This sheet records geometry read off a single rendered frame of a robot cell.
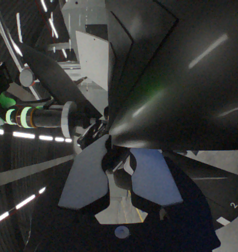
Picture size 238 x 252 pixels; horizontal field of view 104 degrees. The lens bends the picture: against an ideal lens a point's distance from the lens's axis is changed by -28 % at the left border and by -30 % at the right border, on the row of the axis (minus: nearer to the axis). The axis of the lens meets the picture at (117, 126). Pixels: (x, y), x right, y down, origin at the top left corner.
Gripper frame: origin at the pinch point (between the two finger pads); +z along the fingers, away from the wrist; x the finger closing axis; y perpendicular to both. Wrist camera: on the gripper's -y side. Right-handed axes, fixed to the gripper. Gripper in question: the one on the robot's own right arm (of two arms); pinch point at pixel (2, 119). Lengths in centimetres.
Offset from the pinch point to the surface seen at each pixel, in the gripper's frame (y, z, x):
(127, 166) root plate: 32.8, 8.1, -5.3
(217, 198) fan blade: 49, -1, -16
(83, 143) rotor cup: 22.7, 2.8, -2.6
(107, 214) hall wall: 61, 1407, -70
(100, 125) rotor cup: 26.0, 2.1, 1.7
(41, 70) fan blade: 10.4, -6.5, 10.8
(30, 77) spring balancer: -36, 28, 62
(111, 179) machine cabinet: 58, 706, 151
